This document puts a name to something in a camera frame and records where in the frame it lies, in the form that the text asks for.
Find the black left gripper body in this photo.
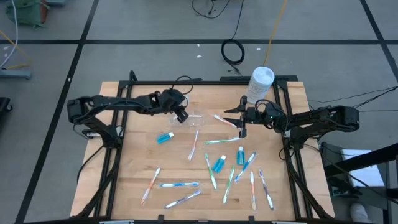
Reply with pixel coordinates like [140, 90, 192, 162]
[150, 88, 190, 124]

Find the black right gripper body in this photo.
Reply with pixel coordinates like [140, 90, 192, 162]
[238, 95, 266, 139]

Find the red white toothbrush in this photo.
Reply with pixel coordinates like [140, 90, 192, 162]
[213, 114, 239, 129]

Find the green white toothbrush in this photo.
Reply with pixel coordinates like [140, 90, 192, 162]
[204, 136, 241, 146]
[222, 164, 236, 205]
[203, 152, 218, 190]

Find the clear plastic bag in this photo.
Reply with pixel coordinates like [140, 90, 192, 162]
[169, 109, 206, 128]

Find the blue mouthwash bottle white cap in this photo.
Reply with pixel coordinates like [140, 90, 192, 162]
[211, 154, 227, 174]
[156, 131, 175, 145]
[236, 146, 246, 166]

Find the blue white toothbrush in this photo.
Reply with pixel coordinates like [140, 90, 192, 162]
[233, 151, 257, 183]
[159, 181, 200, 189]

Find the pink white toothbrush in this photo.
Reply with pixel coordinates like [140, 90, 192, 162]
[187, 129, 200, 162]

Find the orange white toothbrush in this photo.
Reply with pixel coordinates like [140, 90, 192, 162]
[249, 169, 257, 211]
[140, 167, 162, 206]

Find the purple white toothbrush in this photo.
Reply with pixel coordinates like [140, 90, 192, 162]
[257, 169, 275, 211]
[164, 189, 202, 210]

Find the white wipes canister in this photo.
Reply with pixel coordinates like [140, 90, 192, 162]
[244, 66, 275, 105]

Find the black stand beam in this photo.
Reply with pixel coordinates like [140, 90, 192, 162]
[323, 143, 398, 224]

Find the white box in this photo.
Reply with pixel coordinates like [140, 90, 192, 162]
[341, 149, 386, 187]

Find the grey-blue floor bar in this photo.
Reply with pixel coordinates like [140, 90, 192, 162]
[0, 68, 32, 80]

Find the black chair base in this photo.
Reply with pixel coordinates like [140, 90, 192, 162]
[0, 96, 14, 114]

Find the green bag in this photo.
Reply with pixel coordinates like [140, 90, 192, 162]
[5, 0, 50, 29]

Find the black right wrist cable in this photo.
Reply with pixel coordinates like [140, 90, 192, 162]
[254, 98, 272, 113]

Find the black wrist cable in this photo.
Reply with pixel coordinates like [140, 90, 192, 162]
[172, 75, 194, 96]
[254, 98, 272, 113]

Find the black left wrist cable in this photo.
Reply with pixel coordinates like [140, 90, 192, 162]
[172, 75, 194, 96]

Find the coiled black floor cable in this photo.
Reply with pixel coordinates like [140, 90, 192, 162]
[221, 0, 246, 75]

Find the looped black floor cable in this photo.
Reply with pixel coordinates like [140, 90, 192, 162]
[190, 0, 231, 19]

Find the thin yellow floor cable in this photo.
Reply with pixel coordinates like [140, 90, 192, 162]
[0, 30, 32, 70]

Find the white floor cable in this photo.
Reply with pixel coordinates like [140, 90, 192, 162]
[0, 0, 19, 68]

